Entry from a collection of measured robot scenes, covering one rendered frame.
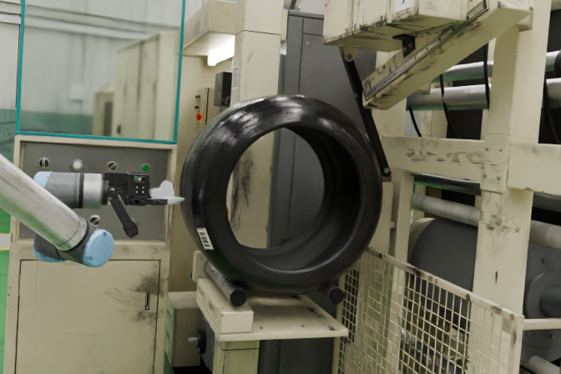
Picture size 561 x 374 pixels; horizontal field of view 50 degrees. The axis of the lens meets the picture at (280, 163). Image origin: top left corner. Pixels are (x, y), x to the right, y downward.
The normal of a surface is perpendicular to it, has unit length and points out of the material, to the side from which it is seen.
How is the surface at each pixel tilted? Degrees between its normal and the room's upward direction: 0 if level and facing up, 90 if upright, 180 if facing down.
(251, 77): 90
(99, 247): 93
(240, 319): 90
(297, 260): 43
